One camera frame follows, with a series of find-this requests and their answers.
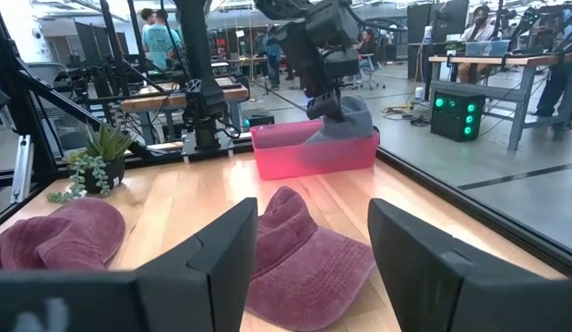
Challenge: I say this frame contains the black monitor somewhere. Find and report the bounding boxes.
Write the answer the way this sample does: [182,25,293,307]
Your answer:
[406,0,470,45]

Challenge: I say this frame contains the person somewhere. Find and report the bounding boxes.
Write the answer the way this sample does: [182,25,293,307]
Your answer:
[142,8,184,71]
[457,4,500,84]
[264,23,283,91]
[357,28,379,61]
[138,7,156,39]
[534,0,572,122]

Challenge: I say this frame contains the maroon corduroy baseball cap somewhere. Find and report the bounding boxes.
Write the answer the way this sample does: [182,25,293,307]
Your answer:
[245,185,376,332]
[0,196,126,271]

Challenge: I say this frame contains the black computer tower green lights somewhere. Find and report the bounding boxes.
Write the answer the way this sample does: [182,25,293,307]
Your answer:
[430,89,485,143]

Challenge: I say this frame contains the pale blue laptop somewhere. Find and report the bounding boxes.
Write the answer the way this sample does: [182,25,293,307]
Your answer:
[464,40,511,57]

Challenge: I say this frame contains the pink plastic bin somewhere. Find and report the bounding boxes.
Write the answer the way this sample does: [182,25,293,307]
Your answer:
[250,118,381,181]

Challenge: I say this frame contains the office chair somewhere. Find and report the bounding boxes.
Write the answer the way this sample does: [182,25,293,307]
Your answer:
[358,53,387,91]

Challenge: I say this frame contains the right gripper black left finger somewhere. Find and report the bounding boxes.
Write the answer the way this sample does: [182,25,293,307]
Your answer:
[0,196,259,332]

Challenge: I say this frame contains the succulent plant in black pot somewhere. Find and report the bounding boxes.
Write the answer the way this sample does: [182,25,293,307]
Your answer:
[46,123,135,204]

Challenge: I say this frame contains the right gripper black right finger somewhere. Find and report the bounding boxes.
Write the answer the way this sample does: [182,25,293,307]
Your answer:
[367,198,572,332]

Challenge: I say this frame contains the small black floor box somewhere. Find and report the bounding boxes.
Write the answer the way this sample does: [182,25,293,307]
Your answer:
[243,109,276,130]

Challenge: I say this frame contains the grey baseball cap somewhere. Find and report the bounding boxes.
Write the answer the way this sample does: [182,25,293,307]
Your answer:
[304,95,375,144]

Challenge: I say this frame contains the floor cable bundle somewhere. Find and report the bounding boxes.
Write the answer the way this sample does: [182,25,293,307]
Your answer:
[381,103,431,128]

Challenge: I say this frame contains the silver frame corner bracket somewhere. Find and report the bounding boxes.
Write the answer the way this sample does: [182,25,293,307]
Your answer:
[9,135,34,204]

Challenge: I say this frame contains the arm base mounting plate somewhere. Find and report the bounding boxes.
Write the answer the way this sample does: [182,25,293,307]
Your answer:
[180,130,235,163]

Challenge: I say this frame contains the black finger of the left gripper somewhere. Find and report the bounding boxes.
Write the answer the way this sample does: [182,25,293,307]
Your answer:
[279,25,347,124]

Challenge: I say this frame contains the black aluminium table frame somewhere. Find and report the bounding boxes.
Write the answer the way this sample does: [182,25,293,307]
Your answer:
[0,0,572,278]

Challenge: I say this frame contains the wooden workbench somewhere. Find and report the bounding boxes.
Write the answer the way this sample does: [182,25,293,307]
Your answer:
[427,52,572,151]
[121,76,250,145]

